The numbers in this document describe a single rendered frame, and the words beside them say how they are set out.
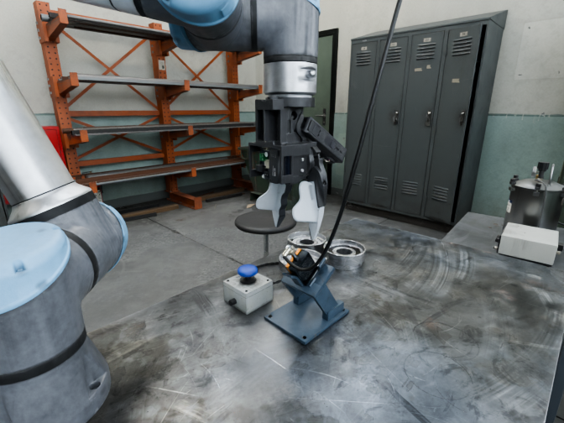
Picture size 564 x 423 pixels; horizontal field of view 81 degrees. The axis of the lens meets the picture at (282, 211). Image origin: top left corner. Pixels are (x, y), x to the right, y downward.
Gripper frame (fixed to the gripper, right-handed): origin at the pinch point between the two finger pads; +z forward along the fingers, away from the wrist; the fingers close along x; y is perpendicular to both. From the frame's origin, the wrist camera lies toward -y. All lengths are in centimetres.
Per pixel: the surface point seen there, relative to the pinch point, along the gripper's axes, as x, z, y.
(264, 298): -8.0, 17.3, 0.4
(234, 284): -12.2, 14.2, 4.5
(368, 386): 17.2, 18.6, 3.3
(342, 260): -5.8, 15.7, -21.9
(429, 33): -109, -83, -284
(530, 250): 21, 25, -90
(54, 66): -362, -56, -43
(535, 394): 33.8, 18.5, -11.9
